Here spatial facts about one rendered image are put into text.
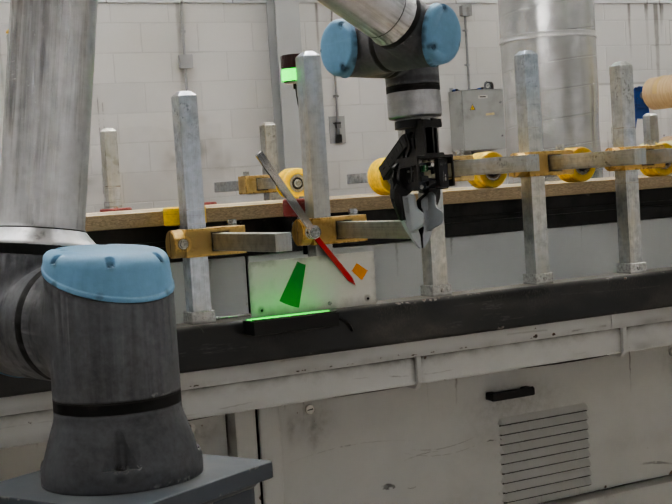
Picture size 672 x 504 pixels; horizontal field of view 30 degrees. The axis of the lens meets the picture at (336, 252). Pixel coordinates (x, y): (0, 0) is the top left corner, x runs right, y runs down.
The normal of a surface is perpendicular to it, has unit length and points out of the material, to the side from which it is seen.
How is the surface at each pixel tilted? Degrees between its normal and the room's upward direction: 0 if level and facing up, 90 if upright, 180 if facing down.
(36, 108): 84
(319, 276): 90
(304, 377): 90
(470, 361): 90
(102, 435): 70
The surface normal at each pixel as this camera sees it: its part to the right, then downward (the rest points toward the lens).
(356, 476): 0.47, 0.03
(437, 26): 0.74, 0.03
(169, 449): 0.69, -0.35
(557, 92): -0.03, 0.05
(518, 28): -0.73, 0.08
